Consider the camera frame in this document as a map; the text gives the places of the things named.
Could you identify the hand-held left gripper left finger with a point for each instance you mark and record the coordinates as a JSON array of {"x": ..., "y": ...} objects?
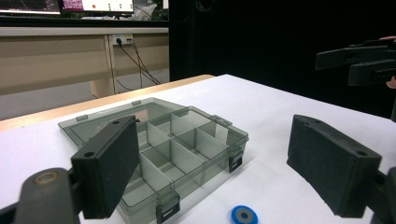
[{"x": 106, "y": 168}]

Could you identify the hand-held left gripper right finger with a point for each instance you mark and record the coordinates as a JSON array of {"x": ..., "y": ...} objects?
[{"x": 330, "y": 165}]

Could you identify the clear grey compartment organizer box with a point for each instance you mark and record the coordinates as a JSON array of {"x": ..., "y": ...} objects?
[{"x": 183, "y": 155}]

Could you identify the black curtain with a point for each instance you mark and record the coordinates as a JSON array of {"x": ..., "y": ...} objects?
[{"x": 264, "y": 40}]

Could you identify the blue round tape roll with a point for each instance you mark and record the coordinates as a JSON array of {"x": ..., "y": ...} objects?
[{"x": 244, "y": 215}]

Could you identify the beige office desk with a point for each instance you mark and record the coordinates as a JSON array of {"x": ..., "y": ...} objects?
[{"x": 53, "y": 62}]

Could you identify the bright screen computer monitor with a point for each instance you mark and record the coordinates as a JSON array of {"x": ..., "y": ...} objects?
[{"x": 99, "y": 5}]

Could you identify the dark screen computer monitor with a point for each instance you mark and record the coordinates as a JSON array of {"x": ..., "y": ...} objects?
[{"x": 29, "y": 5}]

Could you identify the white wall power outlet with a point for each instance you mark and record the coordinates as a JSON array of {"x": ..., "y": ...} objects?
[{"x": 124, "y": 39}]

